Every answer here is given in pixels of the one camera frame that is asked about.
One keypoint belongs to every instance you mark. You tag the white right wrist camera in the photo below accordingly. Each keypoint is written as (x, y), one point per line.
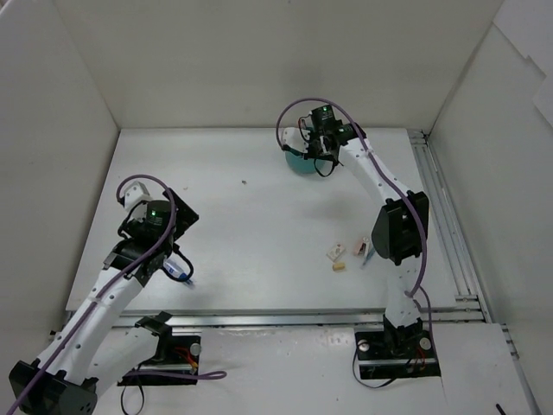
(293, 142)

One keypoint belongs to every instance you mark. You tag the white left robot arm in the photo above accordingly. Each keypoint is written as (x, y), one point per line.
(77, 368)

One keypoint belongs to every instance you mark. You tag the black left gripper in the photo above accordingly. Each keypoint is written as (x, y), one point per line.
(183, 213)

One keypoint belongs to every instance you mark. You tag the white boxed eraser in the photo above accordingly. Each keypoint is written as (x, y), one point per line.
(336, 252)

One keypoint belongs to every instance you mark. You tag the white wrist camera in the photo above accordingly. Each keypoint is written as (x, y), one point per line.
(293, 142)
(135, 193)

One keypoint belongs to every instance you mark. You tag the light blue pen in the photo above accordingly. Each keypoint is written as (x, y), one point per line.
(367, 258)

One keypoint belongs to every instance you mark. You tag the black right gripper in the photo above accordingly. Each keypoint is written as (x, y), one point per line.
(312, 152)

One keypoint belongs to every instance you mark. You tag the teal round compartment organizer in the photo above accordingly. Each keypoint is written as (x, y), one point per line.
(300, 165)

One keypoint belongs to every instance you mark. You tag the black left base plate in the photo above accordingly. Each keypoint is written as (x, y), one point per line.
(182, 356)

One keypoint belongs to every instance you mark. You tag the white blue correction tape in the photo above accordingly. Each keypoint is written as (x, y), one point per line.
(176, 273)

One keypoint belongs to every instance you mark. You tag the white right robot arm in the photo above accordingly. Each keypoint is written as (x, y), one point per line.
(400, 231)

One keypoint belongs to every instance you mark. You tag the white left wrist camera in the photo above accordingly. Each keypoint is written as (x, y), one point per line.
(135, 193)

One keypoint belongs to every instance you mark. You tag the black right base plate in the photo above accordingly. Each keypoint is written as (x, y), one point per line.
(378, 366)

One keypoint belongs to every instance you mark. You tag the aluminium front rail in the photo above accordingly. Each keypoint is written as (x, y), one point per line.
(272, 318)

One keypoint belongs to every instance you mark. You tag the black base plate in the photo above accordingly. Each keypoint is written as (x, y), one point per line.
(378, 366)
(182, 356)

